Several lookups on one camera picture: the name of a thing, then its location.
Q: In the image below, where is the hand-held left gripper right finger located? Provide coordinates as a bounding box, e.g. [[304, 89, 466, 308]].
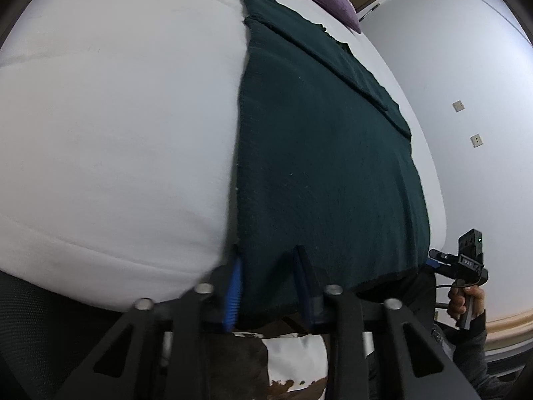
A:
[[291, 244, 484, 400]]

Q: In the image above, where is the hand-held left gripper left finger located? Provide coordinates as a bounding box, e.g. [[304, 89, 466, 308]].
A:
[[54, 244, 251, 400]]

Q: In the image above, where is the dark green knit sweater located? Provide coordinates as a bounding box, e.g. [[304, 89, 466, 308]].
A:
[[227, 0, 432, 331]]

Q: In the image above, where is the person's right forearm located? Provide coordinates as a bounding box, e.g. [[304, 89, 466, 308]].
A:
[[441, 312, 519, 400]]

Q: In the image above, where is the person's right hand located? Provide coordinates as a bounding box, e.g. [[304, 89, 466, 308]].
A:
[[447, 284, 486, 322]]

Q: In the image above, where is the cowhide rug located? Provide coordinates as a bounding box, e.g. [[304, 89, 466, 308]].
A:
[[204, 330, 334, 400]]

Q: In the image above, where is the black mesh chair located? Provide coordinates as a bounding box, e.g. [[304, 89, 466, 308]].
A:
[[0, 272, 128, 400]]

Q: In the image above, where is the white bed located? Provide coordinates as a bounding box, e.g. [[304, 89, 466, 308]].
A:
[[0, 0, 447, 314]]

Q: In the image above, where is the thin stick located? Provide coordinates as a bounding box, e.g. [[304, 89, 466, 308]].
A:
[[358, 3, 381, 22]]

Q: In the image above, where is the purple pillow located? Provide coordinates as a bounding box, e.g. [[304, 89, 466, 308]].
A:
[[288, 0, 363, 34]]

